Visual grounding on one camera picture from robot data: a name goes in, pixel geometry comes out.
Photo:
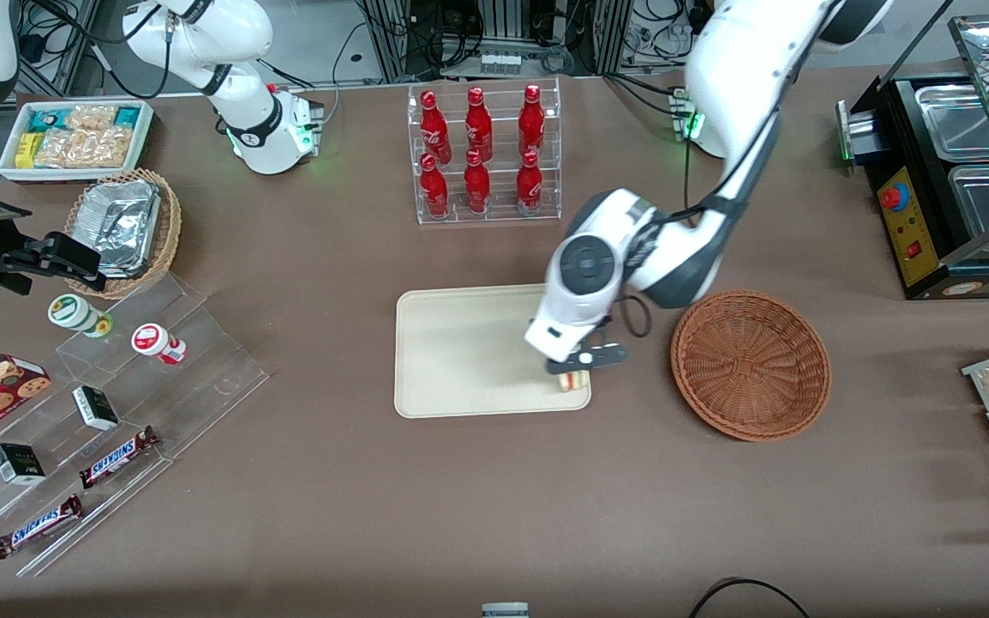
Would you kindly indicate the clear acrylic stepped shelf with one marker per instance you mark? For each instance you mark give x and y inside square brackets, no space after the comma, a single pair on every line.
[203,378]

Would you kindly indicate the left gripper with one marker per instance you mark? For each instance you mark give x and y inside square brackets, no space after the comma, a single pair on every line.
[604,323]

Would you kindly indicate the clear rice cracker bag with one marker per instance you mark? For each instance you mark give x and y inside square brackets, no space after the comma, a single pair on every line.
[69,148]
[115,146]
[91,117]

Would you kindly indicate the white rectangular snack bin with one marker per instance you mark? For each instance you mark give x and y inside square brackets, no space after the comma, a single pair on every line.
[14,174]

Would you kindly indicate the teal snack pack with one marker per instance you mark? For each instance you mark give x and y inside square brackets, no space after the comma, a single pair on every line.
[46,118]
[127,116]

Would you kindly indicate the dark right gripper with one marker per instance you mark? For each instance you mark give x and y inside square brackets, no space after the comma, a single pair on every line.
[21,260]

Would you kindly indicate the yellow snack pack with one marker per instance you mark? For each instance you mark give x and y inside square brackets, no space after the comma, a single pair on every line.
[27,150]

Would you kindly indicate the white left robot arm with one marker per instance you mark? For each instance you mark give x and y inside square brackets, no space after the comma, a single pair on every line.
[743,69]

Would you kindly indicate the triangular sandwich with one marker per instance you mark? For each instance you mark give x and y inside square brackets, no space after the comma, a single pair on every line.
[574,383]

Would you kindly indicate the Snickers chocolate bar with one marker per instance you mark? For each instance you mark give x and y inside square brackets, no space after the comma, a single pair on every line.
[38,526]
[117,457]

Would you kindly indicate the light wicker basket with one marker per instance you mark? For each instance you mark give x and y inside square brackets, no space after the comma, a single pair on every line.
[170,232]

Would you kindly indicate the small black carton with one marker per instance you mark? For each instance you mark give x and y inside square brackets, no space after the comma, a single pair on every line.
[18,463]
[95,408]

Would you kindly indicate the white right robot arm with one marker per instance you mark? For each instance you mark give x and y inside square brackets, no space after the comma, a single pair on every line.
[245,112]

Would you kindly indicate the cream rectangular serving tray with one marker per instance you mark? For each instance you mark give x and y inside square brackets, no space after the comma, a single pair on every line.
[460,360]

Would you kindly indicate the black food warmer machine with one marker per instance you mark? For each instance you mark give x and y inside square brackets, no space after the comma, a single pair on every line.
[911,232]

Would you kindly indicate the aluminium foil container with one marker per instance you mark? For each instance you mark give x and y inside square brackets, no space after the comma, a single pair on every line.
[121,219]

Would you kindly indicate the white power strip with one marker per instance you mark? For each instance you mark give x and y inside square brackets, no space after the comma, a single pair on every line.
[500,63]

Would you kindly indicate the clear acrylic bottle rack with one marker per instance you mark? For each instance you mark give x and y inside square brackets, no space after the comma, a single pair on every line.
[499,215]

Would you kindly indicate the green lid yogurt cup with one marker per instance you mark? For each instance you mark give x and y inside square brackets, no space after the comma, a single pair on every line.
[74,313]

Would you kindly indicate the small grey device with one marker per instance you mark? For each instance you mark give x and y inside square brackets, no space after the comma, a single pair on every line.
[505,610]

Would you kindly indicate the red lid yogurt cup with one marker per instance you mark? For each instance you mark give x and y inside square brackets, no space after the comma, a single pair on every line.
[153,341]

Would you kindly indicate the red cola bottle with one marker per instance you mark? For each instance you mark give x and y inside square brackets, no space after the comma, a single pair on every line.
[478,124]
[531,120]
[434,129]
[434,189]
[476,184]
[529,184]

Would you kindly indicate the round brown wicker basket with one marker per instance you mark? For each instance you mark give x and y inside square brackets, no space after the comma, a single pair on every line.
[752,369]

